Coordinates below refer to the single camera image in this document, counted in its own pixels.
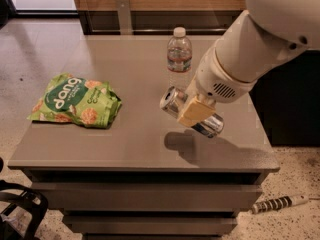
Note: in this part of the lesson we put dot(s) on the black chair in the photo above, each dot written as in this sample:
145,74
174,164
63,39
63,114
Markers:
26,208

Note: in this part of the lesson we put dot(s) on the white power strip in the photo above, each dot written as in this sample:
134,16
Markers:
279,203

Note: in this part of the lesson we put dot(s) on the silver blue Red Bull can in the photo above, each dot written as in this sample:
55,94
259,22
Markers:
173,102

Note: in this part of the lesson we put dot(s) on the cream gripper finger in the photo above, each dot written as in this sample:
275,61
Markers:
194,112

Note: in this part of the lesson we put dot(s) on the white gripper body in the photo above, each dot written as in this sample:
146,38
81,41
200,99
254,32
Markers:
216,81

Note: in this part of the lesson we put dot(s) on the clear plastic water bottle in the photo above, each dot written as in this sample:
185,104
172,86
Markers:
179,57

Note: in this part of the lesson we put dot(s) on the green Dang chips bag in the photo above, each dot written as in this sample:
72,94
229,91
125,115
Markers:
70,99

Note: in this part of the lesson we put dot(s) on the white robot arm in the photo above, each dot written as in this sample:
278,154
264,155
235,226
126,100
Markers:
268,33

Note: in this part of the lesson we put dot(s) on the left metal bracket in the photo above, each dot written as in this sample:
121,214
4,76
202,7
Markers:
124,17

